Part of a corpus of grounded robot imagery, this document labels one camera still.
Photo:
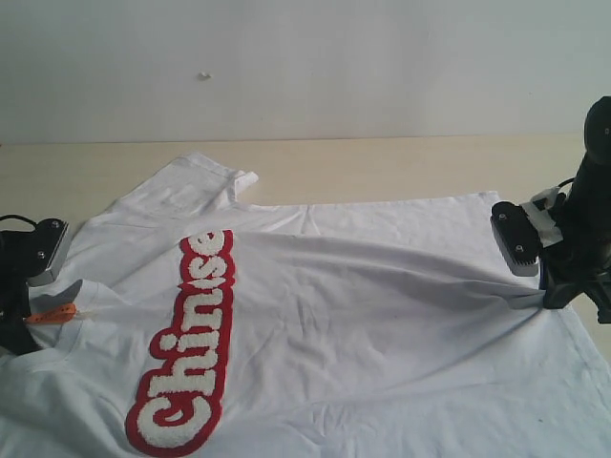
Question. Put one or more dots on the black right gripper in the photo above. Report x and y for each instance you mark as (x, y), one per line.
(574, 250)

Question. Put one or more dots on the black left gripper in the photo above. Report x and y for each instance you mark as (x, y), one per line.
(15, 337)

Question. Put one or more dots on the white t-shirt red lettering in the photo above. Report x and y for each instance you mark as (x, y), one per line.
(205, 327)

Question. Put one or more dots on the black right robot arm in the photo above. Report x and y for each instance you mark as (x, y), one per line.
(588, 202)

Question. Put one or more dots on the orange neck label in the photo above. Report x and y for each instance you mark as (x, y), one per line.
(61, 314)

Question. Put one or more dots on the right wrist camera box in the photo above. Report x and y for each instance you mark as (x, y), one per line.
(516, 238)

